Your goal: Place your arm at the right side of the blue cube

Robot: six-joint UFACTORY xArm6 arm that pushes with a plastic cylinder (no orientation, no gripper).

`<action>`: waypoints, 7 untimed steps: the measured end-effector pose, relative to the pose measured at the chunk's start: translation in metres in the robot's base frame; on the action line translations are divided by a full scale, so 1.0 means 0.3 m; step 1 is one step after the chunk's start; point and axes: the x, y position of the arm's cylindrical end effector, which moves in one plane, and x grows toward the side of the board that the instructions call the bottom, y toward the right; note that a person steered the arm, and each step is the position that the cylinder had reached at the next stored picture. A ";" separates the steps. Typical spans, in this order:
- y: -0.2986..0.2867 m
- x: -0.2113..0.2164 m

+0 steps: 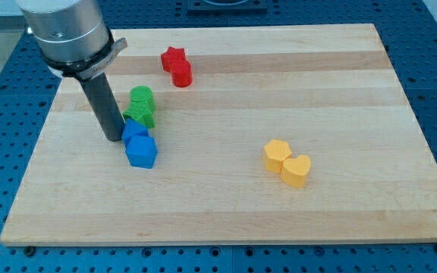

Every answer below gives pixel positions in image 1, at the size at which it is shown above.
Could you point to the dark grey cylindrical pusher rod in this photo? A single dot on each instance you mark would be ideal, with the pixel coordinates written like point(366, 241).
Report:
point(100, 96)

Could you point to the green star block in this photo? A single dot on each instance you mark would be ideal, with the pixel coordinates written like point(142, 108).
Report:
point(141, 113)

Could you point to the light wooden board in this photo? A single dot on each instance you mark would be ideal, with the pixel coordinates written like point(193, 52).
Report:
point(329, 91)

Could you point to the yellow hexagon block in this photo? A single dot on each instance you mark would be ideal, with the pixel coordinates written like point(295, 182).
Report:
point(275, 152)

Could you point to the red cylinder block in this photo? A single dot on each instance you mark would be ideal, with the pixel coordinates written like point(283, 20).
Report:
point(181, 73)

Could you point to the yellow heart block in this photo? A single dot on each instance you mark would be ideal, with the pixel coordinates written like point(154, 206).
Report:
point(295, 171)

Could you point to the red star block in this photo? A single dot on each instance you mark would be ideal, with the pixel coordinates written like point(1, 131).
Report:
point(170, 55)

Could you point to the green cylinder block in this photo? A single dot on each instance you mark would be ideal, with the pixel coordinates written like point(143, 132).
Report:
point(143, 96)

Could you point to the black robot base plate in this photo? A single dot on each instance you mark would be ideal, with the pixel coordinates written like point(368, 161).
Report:
point(196, 6)

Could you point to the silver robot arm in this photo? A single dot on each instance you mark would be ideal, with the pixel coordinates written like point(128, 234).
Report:
point(72, 35)

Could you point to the blue cube block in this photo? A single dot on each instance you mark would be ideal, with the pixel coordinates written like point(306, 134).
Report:
point(132, 128)

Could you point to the blue pentagon block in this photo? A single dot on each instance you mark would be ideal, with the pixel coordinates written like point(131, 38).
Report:
point(141, 151)

